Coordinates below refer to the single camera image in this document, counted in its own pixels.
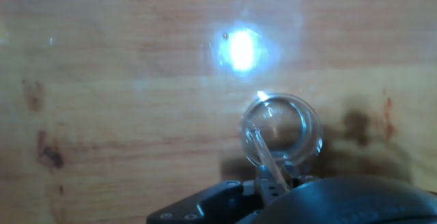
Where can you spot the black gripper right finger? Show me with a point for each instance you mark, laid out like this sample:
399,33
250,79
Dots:
297,178

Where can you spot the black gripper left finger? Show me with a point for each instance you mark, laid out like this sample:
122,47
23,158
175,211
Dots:
218,200

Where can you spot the clear glass stirring rod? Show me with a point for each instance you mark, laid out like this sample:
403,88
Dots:
266,157

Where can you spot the glass beaker with water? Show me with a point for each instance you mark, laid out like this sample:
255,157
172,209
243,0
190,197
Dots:
309,121

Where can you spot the glossy wooden board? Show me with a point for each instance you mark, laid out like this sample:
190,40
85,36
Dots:
102,114

